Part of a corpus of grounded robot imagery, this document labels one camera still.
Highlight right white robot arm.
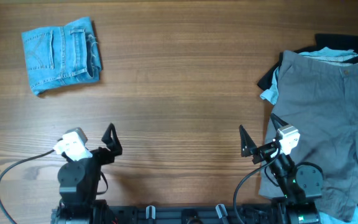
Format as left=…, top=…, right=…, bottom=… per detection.
left=233, top=113, right=324, bottom=223

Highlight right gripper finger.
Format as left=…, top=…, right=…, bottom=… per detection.
left=270, top=113, right=288, bottom=131
left=239, top=125, right=257, bottom=157

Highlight grey cotton shorts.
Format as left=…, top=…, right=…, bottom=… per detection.
left=273, top=51, right=358, bottom=222

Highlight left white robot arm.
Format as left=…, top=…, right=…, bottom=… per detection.
left=50, top=123, right=122, bottom=224

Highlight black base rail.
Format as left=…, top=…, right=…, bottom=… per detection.
left=50, top=204, right=280, bottom=224

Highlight left black cable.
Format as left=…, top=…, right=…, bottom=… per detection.
left=0, top=149, right=56, bottom=224

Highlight folded blue denim shorts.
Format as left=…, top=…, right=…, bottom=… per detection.
left=21, top=17, right=102, bottom=96

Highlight black shorts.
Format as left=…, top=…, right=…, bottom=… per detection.
left=277, top=34, right=358, bottom=206

